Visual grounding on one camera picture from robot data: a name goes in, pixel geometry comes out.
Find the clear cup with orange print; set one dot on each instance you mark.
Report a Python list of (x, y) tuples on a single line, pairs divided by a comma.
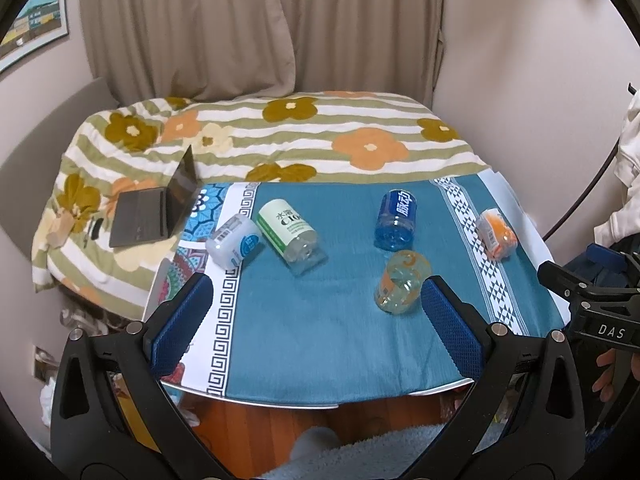
[(401, 282)]

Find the clear cup with green label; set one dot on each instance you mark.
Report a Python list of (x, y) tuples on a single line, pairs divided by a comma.
[(289, 232)]

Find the clear plastic bag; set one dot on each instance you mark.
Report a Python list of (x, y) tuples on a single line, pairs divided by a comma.
[(82, 317)]

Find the white and orange cup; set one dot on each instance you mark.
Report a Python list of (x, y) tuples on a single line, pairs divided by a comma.
[(495, 234)]

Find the small dark phone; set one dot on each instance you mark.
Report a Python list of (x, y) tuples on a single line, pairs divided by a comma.
[(96, 229)]

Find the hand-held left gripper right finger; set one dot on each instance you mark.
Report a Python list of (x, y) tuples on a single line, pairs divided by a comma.
[(450, 331)]

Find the grey open laptop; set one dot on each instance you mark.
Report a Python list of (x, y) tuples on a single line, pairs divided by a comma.
[(145, 212)]

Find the person's right hand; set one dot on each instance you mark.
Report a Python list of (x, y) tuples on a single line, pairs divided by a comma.
[(606, 361)]

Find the light blue fluffy cloth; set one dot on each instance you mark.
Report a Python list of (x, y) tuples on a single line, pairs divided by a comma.
[(380, 452)]

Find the colourful mandala cloth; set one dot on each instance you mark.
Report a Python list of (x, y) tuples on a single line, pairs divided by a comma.
[(202, 212)]

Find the blue plastic cup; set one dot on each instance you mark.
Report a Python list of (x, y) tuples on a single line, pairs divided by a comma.
[(396, 220)]

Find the grey bed headboard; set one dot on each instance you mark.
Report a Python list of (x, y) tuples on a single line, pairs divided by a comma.
[(45, 130)]

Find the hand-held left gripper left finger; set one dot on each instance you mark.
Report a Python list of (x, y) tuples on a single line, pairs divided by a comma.
[(183, 325)]

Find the grey sock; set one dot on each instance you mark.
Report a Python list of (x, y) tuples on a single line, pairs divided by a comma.
[(314, 442)]

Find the beige curtain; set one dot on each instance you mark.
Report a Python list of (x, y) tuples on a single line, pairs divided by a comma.
[(210, 25)]

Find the teal patterned tablecloth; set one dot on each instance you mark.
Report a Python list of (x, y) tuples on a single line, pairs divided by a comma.
[(330, 330)]

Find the white cup with blue label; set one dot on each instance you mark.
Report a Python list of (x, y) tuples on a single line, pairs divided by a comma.
[(234, 242)]

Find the framed wall poster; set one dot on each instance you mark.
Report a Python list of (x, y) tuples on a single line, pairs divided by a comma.
[(35, 25)]

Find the person's white clothing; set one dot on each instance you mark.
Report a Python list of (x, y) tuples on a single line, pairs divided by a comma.
[(631, 155)]

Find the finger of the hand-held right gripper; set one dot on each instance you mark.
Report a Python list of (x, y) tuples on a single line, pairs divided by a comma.
[(560, 276)]

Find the floral striped blanket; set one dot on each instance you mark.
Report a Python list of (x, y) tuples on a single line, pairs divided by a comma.
[(310, 135)]

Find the dark blue cloth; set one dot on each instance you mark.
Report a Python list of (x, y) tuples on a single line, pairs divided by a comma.
[(607, 255)]

